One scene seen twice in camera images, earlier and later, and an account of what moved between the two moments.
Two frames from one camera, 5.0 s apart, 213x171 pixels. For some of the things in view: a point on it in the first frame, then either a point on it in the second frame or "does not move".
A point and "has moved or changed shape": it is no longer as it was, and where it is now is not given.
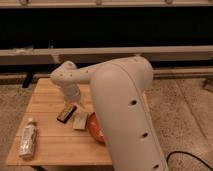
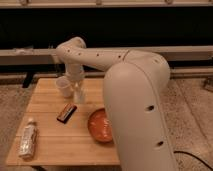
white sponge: (80, 120) has moved or changed shape
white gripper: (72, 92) to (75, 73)
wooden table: (54, 133) does not move
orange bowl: (95, 128) does not move
